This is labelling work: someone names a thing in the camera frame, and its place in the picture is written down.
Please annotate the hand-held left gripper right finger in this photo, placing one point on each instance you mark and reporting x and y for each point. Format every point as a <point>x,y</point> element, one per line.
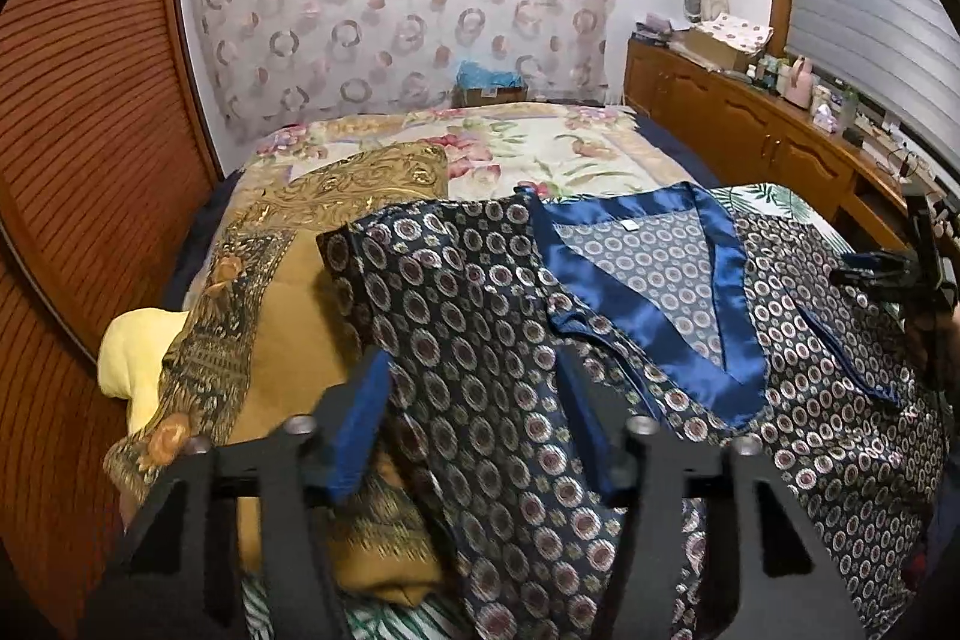
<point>592,445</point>

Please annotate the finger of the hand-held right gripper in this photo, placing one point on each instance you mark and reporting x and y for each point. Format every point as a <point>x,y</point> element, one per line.
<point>870,276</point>

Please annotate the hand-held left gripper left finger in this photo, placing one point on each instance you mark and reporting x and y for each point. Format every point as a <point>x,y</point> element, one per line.
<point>356,437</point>

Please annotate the navy circle-print pajama top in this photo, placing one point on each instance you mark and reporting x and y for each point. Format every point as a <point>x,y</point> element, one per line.
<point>480,340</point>

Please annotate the palm leaf print bedsheet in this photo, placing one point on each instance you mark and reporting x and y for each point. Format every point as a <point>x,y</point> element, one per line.
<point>780,205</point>

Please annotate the gold patterned pillow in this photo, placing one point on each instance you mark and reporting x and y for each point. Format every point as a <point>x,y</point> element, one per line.
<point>285,310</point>

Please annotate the pink jug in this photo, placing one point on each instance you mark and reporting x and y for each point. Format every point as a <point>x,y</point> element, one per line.
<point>796,85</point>

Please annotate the wooden cabinet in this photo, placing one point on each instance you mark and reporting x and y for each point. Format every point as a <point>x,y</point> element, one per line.
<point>720,100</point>

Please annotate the pale yellow cloth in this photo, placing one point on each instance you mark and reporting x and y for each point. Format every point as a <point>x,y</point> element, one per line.
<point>135,355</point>

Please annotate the large cardboard box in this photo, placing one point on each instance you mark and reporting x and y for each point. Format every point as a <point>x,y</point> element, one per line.
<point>712,51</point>

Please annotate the white flower-print cloth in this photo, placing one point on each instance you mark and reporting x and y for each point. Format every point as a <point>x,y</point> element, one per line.
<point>739,29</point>

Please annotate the floral blanket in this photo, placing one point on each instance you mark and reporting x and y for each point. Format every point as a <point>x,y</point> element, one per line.
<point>525,153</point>

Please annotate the small white fan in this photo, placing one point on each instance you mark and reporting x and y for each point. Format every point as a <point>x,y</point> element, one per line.
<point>693,1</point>

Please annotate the small cardboard box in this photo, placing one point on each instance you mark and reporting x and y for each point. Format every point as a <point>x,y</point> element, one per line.
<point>491,96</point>

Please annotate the blue plastic bag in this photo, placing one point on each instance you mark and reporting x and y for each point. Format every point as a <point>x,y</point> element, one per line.
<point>487,74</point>

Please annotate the wooden louvered wardrobe door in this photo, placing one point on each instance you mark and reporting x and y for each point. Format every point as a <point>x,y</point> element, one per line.
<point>90,123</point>

